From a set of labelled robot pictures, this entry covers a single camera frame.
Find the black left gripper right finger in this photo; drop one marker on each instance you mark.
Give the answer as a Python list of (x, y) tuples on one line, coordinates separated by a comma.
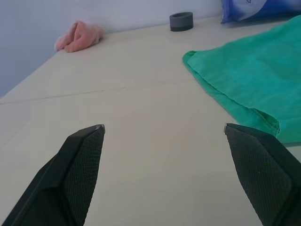
[(265, 174)]

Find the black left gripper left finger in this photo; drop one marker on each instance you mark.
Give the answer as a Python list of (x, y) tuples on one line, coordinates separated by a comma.
[(70, 179)]

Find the green cloth garment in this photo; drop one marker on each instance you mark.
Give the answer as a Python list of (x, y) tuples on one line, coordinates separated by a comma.
[(247, 82)]

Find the pink plush toy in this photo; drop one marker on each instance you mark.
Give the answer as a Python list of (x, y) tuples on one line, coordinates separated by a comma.
[(80, 37)]

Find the purple tissue paper pack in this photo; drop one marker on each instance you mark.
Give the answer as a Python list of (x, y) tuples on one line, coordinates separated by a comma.
[(235, 9)]

